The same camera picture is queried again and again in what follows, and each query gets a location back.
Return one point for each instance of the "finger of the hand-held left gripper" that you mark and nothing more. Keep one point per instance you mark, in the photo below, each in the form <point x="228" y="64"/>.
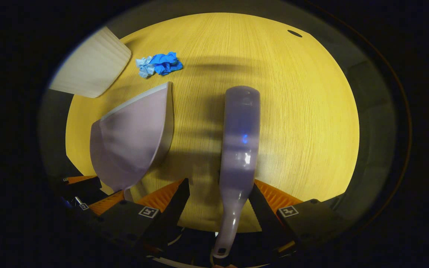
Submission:
<point x="104" y="203"/>
<point x="84" y="185"/>

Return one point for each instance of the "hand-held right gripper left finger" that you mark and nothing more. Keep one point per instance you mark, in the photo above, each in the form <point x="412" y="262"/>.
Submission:
<point x="171" y="212"/>

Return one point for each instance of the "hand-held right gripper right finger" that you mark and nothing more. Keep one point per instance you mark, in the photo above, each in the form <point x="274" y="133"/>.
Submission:
<point x="264" y="216"/>

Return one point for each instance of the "pale purple dustpan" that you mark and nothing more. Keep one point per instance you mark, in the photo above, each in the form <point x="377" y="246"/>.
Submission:
<point x="129" y="137"/>

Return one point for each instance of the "pale purple small broom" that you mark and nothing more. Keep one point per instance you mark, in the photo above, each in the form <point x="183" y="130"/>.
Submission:
<point x="240" y="141"/>

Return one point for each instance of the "white ribbed garbage bin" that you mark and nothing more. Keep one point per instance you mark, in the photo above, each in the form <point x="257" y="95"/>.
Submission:
<point x="91" y="65"/>

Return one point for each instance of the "light blue paper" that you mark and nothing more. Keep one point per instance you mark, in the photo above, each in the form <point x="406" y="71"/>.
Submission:
<point x="145" y="67"/>

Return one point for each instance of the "dark blue paper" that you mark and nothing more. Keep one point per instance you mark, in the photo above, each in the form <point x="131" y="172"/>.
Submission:
<point x="166" y="63"/>

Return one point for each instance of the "wooden desktop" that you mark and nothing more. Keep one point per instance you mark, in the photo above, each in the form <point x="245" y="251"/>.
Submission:
<point x="304" y="111"/>

